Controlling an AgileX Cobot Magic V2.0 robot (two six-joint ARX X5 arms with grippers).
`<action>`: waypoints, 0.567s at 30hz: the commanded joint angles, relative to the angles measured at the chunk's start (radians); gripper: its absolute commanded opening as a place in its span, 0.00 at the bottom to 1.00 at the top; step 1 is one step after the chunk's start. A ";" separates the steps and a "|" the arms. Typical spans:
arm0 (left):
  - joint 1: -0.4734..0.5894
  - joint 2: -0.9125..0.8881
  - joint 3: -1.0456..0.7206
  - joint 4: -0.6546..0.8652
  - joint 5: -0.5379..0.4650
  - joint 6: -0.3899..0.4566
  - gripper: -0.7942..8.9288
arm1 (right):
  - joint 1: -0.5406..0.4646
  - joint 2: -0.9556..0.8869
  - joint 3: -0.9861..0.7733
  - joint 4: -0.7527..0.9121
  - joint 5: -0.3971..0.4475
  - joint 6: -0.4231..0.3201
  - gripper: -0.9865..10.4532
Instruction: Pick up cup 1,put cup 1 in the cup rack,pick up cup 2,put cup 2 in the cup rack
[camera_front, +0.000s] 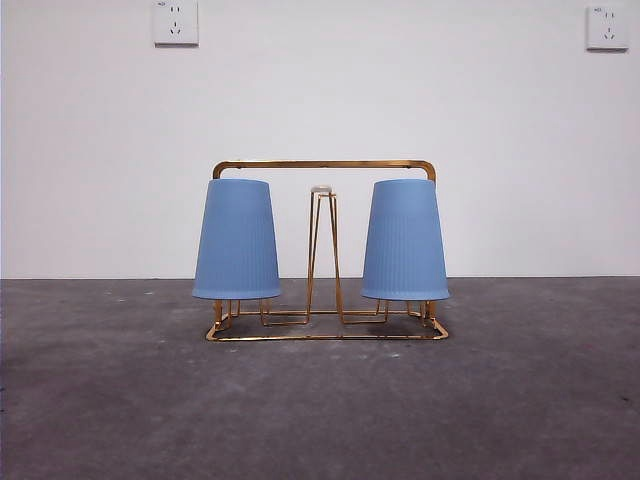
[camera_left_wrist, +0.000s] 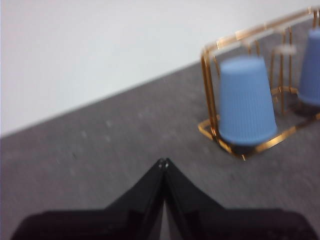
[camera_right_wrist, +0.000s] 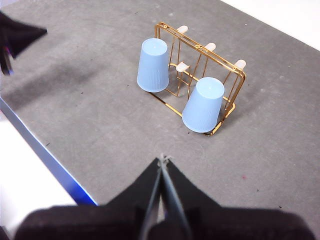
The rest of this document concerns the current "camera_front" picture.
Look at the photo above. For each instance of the blue ribbed cup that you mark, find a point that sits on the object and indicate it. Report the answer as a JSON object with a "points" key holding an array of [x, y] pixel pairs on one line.
{"points": [[404, 240], [237, 240]]}

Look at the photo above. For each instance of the white wall socket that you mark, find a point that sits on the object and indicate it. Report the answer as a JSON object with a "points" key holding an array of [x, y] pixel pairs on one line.
{"points": [[175, 22], [607, 29]]}

